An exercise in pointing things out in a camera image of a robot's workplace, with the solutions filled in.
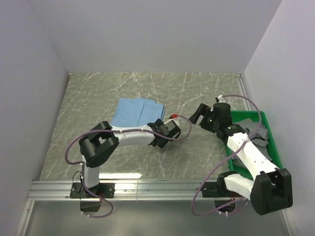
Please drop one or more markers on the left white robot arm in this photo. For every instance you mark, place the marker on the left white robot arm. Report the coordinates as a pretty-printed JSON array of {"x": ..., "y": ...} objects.
[{"x": 96, "y": 148}]

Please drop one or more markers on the aluminium mounting rail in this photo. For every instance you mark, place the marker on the aluminium mounting rail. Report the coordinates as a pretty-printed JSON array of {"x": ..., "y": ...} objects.
[{"x": 142, "y": 208}]

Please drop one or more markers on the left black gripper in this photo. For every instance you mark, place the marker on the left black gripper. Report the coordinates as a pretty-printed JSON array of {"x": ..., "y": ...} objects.
[{"x": 159, "y": 123}]

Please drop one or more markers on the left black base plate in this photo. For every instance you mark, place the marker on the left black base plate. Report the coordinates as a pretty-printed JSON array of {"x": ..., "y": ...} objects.
[{"x": 104, "y": 190}]

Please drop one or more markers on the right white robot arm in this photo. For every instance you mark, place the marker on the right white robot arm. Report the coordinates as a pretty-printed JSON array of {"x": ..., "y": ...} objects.
[{"x": 269, "y": 189}]

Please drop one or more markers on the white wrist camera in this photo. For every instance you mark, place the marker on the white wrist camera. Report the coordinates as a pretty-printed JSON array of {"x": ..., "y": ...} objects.
[
  {"x": 173, "y": 118},
  {"x": 220, "y": 99}
]

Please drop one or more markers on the grey long sleeve shirt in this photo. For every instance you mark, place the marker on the grey long sleeve shirt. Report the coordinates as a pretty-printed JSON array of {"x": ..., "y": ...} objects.
[{"x": 260, "y": 140}]

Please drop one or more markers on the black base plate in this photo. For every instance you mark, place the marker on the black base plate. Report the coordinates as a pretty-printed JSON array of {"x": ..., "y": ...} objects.
[
  {"x": 214, "y": 190},
  {"x": 104, "y": 190}
]

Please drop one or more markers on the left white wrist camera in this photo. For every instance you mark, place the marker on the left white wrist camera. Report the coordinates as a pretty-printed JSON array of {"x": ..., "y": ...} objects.
[{"x": 173, "y": 118}]

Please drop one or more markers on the green plastic bin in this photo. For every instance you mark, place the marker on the green plastic bin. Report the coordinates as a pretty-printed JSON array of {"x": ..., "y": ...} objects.
[{"x": 271, "y": 147}]

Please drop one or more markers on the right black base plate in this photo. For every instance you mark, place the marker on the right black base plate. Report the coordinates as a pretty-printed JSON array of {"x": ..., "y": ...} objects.
[{"x": 214, "y": 190}]

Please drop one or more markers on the light blue long sleeve shirt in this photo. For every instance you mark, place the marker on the light blue long sleeve shirt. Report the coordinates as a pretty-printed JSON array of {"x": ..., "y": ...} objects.
[{"x": 136, "y": 112}]

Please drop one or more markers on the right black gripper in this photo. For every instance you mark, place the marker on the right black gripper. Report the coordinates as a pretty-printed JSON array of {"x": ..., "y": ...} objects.
[{"x": 204, "y": 109}]

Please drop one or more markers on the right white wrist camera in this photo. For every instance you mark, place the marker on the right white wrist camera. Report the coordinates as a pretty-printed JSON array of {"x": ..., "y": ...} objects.
[{"x": 220, "y": 99}]

